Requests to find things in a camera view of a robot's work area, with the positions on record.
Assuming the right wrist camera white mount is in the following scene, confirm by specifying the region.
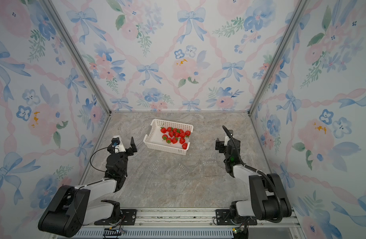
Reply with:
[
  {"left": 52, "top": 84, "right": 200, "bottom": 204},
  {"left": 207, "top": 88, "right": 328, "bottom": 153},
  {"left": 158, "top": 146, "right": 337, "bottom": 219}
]
[{"left": 224, "top": 135, "right": 232, "bottom": 146}]

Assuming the clear plastic clamshell container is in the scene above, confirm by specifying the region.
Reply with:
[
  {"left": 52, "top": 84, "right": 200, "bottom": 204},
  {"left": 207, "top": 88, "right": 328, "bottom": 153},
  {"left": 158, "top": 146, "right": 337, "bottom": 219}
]
[{"left": 173, "top": 163, "right": 190, "bottom": 178}]

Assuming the white perforated plastic basket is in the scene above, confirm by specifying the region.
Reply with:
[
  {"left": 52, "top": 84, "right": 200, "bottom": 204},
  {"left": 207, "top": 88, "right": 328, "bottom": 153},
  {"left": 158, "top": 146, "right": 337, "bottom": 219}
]
[{"left": 143, "top": 119, "right": 194, "bottom": 155}]

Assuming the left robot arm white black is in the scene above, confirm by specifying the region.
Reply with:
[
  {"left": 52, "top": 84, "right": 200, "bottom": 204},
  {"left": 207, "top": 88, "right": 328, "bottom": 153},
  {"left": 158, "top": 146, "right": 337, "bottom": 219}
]
[{"left": 37, "top": 135, "right": 137, "bottom": 238}]

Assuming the aluminium mounting rail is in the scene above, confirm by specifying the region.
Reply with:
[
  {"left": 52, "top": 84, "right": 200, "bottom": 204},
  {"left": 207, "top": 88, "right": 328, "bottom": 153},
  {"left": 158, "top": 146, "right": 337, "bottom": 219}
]
[{"left": 74, "top": 208, "right": 305, "bottom": 239}]

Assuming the right aluminium corner post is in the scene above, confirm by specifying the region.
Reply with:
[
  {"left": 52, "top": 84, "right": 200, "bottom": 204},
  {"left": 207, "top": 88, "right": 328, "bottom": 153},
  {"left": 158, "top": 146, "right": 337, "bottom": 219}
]
[{"left": 248, "top": 0, "right": 308, "bottom": 117}]

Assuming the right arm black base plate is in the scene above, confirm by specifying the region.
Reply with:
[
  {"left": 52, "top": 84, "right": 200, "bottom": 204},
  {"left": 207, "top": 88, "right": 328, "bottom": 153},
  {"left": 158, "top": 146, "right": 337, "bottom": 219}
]
[{"left": 214, "top": 209, "right": 257, "bottom": 227}]

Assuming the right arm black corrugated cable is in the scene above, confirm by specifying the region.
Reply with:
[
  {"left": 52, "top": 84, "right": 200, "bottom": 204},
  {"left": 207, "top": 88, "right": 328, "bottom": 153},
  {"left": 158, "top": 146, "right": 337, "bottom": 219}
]
[{"left": 221, "top": 125, "right": 284, "bottom": 223}]

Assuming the aluminium corner post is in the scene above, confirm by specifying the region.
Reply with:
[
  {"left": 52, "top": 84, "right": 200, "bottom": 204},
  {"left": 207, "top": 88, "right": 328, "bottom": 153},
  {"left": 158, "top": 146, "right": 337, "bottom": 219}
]
[
  {"left": 39, "top": 1, "right": 112, "bottom": 115},
  {"left": 248, "top": 0, "right": 308, "bottom": 117}
]

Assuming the left aluminium corner post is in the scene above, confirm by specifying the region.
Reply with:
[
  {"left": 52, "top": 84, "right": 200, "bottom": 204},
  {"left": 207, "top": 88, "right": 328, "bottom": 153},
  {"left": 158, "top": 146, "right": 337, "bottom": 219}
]
[{"left": 39, "top": 1, "right": 112, "bottom": 115}]

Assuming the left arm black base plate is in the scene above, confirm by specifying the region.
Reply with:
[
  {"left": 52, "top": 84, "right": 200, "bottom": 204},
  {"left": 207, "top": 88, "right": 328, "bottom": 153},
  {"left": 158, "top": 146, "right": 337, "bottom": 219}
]
[{"left": 94, "top": 209, "right": 137, "bottom": 226}]

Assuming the clear plastic clamshell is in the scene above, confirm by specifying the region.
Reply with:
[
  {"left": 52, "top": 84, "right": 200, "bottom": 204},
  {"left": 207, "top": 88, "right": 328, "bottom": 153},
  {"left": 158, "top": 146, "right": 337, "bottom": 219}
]
[
  {"left": 202, "top": 160, "right": 220, "bottom": 177},
  {"left": 148, "top": 160, "right": 164, "bottom": 174}
]

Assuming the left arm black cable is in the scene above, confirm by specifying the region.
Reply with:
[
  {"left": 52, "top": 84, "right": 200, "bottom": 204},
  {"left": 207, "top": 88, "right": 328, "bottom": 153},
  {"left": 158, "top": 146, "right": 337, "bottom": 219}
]
[{"left": 89, "top": 147, "right": 113, "bottom": 173}]

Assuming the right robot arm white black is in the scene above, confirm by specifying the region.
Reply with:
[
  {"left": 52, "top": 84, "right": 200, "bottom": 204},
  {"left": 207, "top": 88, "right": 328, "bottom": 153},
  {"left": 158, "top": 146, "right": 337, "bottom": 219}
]
[{"left": 215, "top": 138, "right": 292, "bottom": 225}]

